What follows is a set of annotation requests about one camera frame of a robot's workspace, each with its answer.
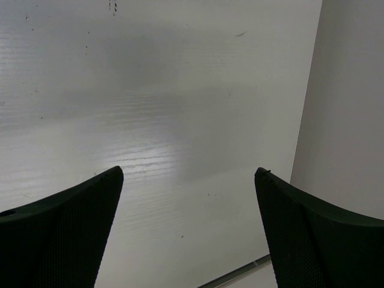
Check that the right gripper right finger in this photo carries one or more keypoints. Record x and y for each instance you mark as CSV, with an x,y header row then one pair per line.
x,y
313,243

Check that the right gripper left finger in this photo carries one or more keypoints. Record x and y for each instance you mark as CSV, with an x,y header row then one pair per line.
x,y
59,241

